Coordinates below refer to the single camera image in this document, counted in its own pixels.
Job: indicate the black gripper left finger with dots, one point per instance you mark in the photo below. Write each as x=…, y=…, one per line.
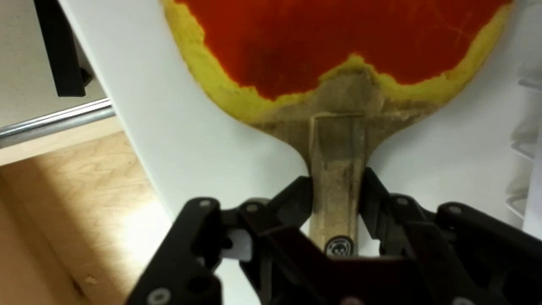
x=192, y=242

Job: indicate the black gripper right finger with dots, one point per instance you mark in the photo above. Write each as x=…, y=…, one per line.
x=451, y=242

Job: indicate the red table tennis paddle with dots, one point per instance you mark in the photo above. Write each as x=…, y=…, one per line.
x=339, y=39

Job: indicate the open wooden drawer white front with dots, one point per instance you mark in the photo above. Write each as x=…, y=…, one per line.
x=73, y=225

